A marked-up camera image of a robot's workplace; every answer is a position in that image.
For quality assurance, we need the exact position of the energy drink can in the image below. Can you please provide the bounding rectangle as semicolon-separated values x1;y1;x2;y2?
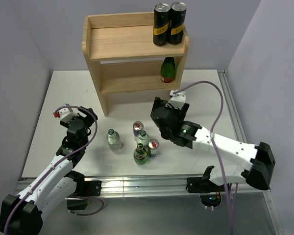
148;139;159;159
132;121;144;141

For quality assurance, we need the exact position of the clear bottle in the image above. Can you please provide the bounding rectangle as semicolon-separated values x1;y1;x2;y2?
106;129;122;151
136;130;150;147

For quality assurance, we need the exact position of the green labelled glass bottle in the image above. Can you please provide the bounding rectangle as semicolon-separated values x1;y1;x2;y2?
133;143;149;165

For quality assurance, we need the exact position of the dark green glass bottle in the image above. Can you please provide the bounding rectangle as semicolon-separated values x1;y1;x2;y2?
160;57;176;83

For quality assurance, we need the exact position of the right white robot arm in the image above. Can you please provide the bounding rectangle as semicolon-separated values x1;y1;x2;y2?
150;97;275;193

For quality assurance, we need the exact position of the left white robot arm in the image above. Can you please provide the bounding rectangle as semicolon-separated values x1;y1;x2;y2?
0;104;98;235

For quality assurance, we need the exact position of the wooden two-tier shelf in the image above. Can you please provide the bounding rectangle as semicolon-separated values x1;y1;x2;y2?
82;12;190;116

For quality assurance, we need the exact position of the left black tall can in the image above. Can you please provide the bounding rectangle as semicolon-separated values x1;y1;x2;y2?
153;3;171;47

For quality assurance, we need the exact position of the black tall can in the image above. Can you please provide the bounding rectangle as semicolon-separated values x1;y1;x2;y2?
153;3;171;47
167;1;187;45

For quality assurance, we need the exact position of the right black tall can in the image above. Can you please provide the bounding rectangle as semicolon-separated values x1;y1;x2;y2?
167;1;187;45

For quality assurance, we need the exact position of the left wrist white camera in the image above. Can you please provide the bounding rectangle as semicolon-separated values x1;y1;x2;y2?
53;104;78;122

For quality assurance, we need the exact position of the aluminium right rail frame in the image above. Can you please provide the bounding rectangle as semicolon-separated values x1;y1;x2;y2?
217;70;285;235

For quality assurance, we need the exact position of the aluminium rail frame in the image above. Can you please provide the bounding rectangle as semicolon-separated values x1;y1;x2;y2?
217;70;285;235
16;171;271;200

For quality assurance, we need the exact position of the aluminium front rail frame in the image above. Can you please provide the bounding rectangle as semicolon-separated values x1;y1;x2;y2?
16;171;271;200

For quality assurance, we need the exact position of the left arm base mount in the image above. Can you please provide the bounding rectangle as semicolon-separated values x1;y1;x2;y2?
67;180;102;212

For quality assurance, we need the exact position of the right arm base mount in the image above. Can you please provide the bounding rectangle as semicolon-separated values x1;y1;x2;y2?
186;177;227;210

